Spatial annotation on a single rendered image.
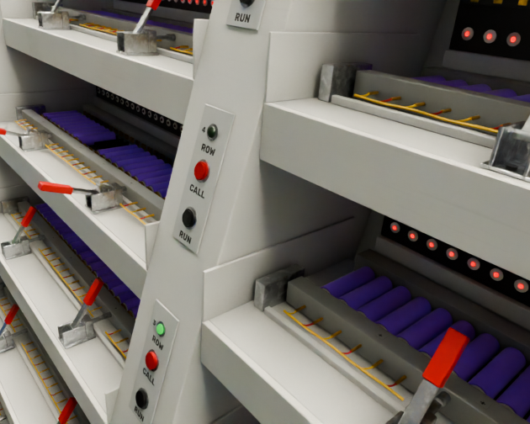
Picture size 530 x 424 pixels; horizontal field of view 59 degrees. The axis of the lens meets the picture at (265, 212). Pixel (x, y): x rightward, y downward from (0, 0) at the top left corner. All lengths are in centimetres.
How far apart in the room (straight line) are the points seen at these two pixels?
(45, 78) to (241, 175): 70
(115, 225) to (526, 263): 43
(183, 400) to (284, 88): 28
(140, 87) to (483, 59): 33
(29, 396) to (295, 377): 60
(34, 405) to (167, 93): 58
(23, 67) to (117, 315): 53
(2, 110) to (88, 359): 53
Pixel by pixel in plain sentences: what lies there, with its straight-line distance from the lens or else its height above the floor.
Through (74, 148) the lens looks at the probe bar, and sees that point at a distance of 76.
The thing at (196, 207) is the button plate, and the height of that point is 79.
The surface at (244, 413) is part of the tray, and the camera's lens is 53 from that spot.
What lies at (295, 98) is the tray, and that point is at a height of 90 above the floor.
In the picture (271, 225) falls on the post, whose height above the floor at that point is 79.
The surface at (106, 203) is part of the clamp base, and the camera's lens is 60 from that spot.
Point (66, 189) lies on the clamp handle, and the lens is 58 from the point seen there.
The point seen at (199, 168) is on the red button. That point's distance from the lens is 40.
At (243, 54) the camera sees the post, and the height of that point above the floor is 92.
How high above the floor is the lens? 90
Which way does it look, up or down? 14 degrees down
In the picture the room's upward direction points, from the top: 17 degrees clockwise
